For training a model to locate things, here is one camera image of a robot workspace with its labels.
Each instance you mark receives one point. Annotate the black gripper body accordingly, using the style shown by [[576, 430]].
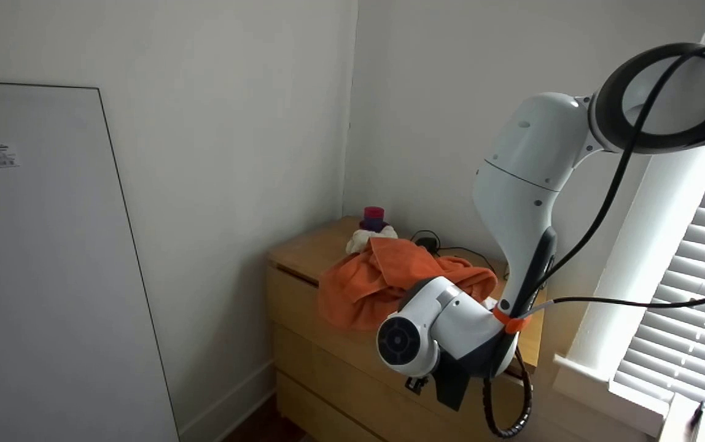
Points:
[[450, 383]]

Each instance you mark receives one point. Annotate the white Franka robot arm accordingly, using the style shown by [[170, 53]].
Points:
[[525, 179]]

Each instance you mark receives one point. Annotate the wooden dresser drawer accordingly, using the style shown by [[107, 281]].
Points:
[[304, 412], [342, 383]]

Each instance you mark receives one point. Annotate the orange tape band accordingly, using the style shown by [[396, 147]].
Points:
[[510, 320]]

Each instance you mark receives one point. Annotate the light wooden dresser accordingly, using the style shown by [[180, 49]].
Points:
[[328, 360]]

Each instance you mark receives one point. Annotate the orange cloth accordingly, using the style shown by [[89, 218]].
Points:
[[366, 286]]

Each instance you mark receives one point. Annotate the white crumpled cloth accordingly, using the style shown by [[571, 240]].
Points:
[[366, 239]]

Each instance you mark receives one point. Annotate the small dark red object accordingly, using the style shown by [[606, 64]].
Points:
[[372, 218]]

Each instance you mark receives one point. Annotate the white window blinds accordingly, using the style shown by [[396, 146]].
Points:
[[695, 328]]

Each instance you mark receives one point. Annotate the large white board panel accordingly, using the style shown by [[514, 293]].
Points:
[[47, 271]]

